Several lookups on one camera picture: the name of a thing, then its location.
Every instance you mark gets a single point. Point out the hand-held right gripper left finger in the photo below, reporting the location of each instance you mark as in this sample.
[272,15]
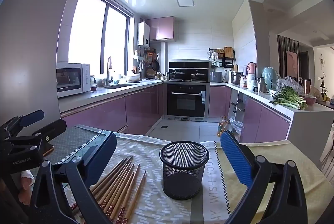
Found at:
[104,145]

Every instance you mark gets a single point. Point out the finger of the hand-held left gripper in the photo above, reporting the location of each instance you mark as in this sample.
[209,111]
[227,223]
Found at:
[52,130]
[31,117]

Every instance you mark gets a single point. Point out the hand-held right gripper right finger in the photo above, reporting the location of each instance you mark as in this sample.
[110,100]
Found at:
[236,156]

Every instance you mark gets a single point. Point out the bunch of wooden chopsticks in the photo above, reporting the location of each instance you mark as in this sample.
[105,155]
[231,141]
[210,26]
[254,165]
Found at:
[117,182]

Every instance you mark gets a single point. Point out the black mesh utensil holder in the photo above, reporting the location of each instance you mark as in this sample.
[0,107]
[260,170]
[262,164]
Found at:
[182,174]

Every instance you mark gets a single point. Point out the person's left hand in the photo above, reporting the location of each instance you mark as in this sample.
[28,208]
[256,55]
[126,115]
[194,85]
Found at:
[26,185]

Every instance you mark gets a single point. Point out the crumpled plastic bag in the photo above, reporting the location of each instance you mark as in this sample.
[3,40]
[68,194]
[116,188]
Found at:
[238,126]

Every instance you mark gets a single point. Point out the yellow cooking oil bottle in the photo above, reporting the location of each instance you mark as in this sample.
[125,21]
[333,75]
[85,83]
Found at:
[222,128]

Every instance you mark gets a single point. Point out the pink kitchen base cabinet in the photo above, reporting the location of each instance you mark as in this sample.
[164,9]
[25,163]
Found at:
[263,119]
[109,112]

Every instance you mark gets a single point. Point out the white microwave oven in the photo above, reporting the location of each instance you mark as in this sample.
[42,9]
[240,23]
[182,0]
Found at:
[73,79]

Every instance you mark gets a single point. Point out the dark red bowl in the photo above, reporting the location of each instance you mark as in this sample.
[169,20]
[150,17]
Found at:
[93,88]

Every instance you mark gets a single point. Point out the kitchen sink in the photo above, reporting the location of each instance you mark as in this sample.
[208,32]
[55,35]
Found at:
[122,85]

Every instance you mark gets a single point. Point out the glass jar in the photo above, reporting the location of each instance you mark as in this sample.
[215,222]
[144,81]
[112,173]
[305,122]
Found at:
[92,80]

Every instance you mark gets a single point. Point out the grey refrigerator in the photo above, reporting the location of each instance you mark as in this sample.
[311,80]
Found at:
[31,44]

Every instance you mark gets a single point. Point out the black built-in oven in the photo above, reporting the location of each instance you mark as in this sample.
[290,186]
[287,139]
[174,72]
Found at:
[185,101]

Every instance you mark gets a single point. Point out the steel thermos bottle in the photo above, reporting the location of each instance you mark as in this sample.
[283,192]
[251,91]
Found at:
[262,85]

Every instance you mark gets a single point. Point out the white countertop appliance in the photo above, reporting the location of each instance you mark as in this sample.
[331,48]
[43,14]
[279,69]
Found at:
[251,82]

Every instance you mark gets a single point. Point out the steel kitchen faucet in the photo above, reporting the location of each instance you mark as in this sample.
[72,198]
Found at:
[108,70]

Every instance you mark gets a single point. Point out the bunch of green vegetables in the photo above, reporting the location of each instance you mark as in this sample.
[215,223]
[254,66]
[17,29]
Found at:
[287,98]

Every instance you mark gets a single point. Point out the steel steamer pot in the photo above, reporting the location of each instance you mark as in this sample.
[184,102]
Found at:
[236,78]

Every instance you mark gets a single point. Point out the silver toaster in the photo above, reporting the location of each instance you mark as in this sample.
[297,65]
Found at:
[216,76]

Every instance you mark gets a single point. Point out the woven basket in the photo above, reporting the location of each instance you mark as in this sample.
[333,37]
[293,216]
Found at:
[150,73]

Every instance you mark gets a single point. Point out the pink electric kettle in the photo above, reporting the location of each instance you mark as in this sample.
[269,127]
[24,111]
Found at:
[251,69]

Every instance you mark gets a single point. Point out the black lidded cooking pot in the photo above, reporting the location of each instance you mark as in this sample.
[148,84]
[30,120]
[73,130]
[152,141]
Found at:
[198,75]
[177,75]

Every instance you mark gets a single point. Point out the clear plastic bag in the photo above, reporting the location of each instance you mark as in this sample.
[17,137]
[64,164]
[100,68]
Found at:
[289,84]

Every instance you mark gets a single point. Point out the small round strainer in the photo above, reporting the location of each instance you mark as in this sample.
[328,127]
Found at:
[147,63]

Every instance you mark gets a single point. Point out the pink bowl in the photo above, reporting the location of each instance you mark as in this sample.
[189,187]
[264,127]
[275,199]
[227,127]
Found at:
[310,100]

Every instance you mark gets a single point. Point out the black frying pan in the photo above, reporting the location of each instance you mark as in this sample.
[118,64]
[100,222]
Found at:
[155,65]

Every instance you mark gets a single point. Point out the black stove hood unit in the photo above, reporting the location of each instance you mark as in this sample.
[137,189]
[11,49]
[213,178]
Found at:
[189,65]

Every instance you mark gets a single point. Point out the large kitchen window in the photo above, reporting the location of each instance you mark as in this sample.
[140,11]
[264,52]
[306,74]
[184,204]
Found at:
[88,31]

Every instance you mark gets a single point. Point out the wooden cutting board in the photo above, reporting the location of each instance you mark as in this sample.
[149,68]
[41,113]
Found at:
[228,52]

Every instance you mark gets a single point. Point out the black wall rack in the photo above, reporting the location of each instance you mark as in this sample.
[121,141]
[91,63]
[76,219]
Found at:
[224,62]

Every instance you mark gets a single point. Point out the framed wall picture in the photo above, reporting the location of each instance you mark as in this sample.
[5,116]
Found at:
[292,63]

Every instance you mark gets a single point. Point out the white wall water heater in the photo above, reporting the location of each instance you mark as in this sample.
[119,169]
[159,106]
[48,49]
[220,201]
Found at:
[143,34]

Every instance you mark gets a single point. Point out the round wall clock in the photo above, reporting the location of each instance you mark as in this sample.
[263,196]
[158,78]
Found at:
[323,60]

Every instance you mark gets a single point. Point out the pink upper wall cabinet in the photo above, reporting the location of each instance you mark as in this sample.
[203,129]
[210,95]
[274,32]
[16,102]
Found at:
[160,28]

